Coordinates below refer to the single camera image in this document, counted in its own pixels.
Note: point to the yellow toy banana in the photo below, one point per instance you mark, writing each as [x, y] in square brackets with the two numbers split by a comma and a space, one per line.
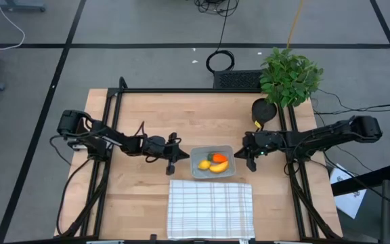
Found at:
[219, 167]

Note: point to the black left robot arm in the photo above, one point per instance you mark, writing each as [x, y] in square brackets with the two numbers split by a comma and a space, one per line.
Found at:
[107, 137]

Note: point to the black desk beam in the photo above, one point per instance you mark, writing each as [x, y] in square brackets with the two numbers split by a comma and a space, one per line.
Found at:
[364, 181]

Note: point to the black plant pot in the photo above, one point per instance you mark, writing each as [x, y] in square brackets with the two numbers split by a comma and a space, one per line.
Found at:
[264, 110]

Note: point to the yellow toy lemon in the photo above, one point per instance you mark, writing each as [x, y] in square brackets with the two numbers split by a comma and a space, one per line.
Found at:
[204, 165]

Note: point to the grey cart base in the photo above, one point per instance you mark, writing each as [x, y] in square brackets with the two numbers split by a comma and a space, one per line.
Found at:
[15, 5]

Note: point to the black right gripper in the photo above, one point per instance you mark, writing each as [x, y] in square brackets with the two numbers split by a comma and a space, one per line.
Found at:
[264, 142]

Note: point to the white paper sheet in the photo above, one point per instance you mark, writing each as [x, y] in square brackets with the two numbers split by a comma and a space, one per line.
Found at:
[349, 203]

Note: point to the white checked dish towel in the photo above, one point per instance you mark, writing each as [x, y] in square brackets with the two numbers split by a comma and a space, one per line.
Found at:
[210, 210]

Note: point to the grey plastic container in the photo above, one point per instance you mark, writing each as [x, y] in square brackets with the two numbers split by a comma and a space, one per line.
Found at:
[198, 152]

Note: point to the yellow tag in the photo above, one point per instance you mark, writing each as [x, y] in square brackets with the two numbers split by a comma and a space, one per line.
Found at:
[258, 124]

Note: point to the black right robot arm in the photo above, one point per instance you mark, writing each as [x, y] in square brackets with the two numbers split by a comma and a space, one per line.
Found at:
[330, 137]

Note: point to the green leafy plant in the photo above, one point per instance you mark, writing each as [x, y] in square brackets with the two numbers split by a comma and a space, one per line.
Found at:
[289, 78]

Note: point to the black vented box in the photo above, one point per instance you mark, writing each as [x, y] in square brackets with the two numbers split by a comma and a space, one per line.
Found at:
[237, 80]

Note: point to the orange toy carrot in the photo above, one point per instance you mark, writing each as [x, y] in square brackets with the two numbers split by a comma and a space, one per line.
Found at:
[219, 157]

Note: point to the black metal table frame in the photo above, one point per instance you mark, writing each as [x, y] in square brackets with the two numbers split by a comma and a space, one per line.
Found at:
[181, 90]

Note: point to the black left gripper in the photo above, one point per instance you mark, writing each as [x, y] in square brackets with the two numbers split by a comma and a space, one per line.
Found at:
[166, 149]

